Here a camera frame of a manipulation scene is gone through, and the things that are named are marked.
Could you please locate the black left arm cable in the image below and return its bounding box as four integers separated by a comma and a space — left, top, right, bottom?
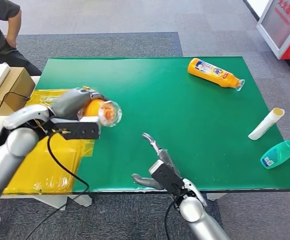
24, 134, 90, 240

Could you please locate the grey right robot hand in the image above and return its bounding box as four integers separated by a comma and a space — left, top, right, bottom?
131, 132, 183, 191

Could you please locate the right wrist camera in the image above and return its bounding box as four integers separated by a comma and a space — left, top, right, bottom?
148, 159, 186, 196

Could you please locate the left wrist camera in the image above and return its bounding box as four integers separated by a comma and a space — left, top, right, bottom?
43, 116, 102, 141

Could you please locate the white tube bottle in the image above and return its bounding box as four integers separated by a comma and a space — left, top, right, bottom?
248, 107, 285, 141

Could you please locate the green table mat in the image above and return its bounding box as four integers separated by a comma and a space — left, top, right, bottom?
36, 56, 290, 194

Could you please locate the thin black cable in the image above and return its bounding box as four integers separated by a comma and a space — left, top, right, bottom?
0, 91, 31, 125

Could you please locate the red and white sign board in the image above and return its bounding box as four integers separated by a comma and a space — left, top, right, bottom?
256, 0, 290, 61

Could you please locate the teal plastic bottle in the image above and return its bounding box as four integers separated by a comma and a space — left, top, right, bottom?
260, 140, 290, 170

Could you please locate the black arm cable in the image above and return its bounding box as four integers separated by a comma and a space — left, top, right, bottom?
24, 134, 90, 240
164, 198, 179, 240

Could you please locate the orange bottle with blue label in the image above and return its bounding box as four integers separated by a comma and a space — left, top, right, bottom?
187, 57, 245, 92

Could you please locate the brown cardboard box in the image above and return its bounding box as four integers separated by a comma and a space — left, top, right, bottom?
0, 67, 36, 117

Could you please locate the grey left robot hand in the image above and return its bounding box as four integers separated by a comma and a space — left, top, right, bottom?
48, 87, 110, 121

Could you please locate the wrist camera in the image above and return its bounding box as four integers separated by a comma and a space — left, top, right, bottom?
43, 116, 102, 141
148, 159, 186, 196

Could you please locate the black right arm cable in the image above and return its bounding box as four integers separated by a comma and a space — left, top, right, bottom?
164, 198, 179, 240

